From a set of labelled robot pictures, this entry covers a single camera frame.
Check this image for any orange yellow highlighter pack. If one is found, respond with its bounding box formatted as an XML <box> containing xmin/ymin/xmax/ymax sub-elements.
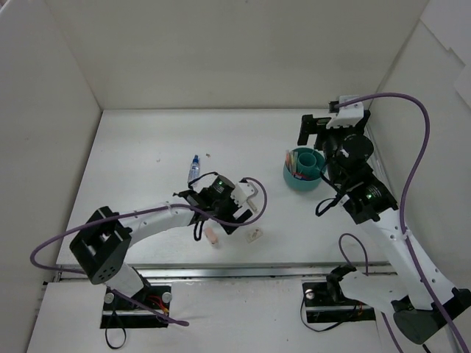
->
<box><xmin>285</xmin><ymin>150</ymin><xmax>298</xmax><ymax>174</ymax></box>

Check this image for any red gel pen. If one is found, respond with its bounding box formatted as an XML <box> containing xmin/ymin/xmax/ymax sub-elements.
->
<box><xmin>292</xmin><ymin>173</ymin><xmax>311</xmax><ymax>181</ymax></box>

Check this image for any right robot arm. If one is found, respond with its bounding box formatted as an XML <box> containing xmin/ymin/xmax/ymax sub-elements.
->
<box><xmin>297</xmin><ymin>112</ymin><xmax>470</xmax><ymax>344</ymax></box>

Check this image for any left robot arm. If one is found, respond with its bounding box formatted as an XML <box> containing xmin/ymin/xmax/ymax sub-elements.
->
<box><xmin>69</xmin><ymin>175</ymin><xmax>267</xmax><ymax>309</ymax></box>

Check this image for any pink eraser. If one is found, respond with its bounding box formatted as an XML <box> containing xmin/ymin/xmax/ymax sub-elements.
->
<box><xmin>204</xmin><ymin>227</ymin><xmax>219</xmax><ymax>247</ymax></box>

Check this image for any white patterned eraser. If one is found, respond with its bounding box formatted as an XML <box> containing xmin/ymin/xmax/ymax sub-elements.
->
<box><xmin>245</xmin><ymin>228</ymin><xmax>263</xmax><ymax>243</ymax></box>

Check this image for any teal round desk organizer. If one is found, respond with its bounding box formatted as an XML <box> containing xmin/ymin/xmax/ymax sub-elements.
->
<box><xmin>283</xmin><ymin>147</ymin><xmax>325</xmax><ymax>192</ymax></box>

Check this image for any small clear blue bottle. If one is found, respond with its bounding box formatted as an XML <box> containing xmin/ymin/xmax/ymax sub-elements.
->
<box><xmin>187</xmin><ymin>154</ymin><xmax>200</xmax><ymax>183</ymax></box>

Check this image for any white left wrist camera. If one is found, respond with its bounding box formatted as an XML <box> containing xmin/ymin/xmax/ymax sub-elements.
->
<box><xmin>230</xmin><ymin>181</ymin><xmax>259</xmax><ymax>207</ymax></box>

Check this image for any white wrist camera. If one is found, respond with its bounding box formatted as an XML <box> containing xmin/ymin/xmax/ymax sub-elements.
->
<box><xmin>230</xmin><ymin>181</ymin><xmax>259</xmax><ymax>207</ymax></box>
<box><xmin>326</xmin><ymin>95</ymin><xmax>364</xmax><ymax>129</ymax></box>

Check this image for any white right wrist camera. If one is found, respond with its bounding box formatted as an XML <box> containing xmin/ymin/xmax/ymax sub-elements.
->
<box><xmin>326</xmin><ymin>95</ymin><xmax>364</xmax><ymax>129</ymax></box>

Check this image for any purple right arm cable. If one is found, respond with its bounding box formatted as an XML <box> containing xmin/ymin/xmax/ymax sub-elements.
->
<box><xmin>338</xmin><ymin>92</ymin><xmax>468</xmax><ymax>353</ymax></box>

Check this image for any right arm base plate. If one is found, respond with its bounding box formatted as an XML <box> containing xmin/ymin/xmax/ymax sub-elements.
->
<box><xmin>301</xmin><ymin>281</ymin><xmax>376</xmax><ymax>330</ymax></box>

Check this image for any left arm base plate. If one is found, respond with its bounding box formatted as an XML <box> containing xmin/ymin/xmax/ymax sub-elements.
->
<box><xmin>100</xmin><ymin>285</ymin><xmax>171</xmax><ymax>329</ymax></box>

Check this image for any aluminium frame rail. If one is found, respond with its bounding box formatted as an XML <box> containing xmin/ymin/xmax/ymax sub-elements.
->
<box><xmin>347</xmin><ymin>110</ymin><xmax>420</xmax><ymax>275</ymax></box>

